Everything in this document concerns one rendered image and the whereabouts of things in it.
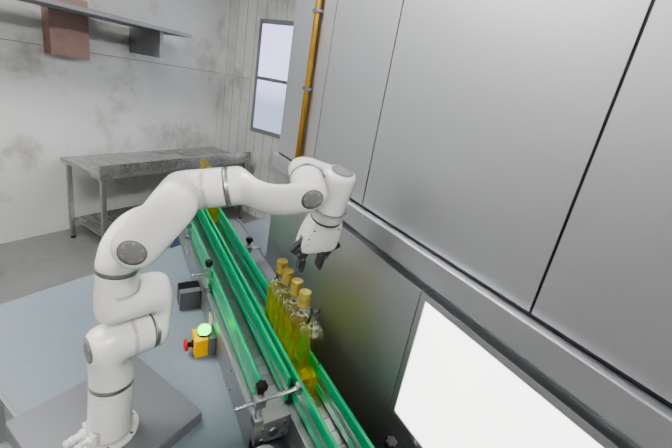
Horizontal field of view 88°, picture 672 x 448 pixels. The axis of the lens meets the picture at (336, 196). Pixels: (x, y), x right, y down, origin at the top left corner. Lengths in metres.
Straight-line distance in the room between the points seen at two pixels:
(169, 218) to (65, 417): 0.69
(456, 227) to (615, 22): 0.40
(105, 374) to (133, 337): 0.09
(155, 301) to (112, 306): 0.09
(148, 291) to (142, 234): 0.22
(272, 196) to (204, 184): 0.14
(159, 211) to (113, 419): 0.57
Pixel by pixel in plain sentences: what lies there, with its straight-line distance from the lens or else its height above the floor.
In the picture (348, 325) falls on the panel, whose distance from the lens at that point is 1.06.
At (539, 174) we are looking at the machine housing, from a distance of 0.65.
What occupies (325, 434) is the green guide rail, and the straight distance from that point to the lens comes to 0.95.
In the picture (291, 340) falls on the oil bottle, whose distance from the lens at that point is 1.05.
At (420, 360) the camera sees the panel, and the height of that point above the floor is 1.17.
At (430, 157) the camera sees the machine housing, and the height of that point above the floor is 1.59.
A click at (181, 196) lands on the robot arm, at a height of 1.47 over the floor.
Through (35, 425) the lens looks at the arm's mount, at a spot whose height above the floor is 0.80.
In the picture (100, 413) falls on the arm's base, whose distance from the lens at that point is 1.08.
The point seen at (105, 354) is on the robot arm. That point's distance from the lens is 0.96.
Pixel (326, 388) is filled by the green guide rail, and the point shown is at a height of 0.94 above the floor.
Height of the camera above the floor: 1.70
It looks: 17 degrees down
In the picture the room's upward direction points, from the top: 10 degrees clockwise
